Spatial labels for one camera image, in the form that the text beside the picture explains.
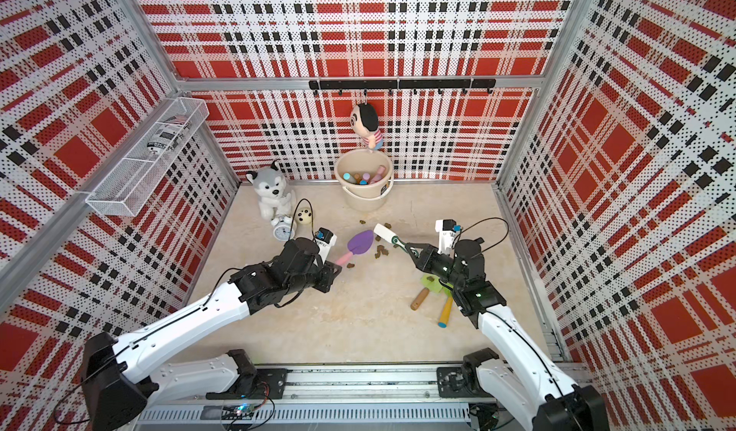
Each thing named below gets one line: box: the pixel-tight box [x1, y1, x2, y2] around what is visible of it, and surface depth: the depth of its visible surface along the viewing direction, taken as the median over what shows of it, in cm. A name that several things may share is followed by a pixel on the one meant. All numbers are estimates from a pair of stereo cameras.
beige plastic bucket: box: [334, 148, 394, 212], surface depth 107 cm
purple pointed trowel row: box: [335, 229, 375, 266], surface depth 88 cm
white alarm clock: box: [270, 215, 296, 242], surface depth 100 cm
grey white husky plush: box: [245, 160, 297, 222], surface depth 100 cm
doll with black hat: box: [349, 102, 385, 151], surface depth 94 cm
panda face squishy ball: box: [295, 206, 313, 226], surface depth 109 cm
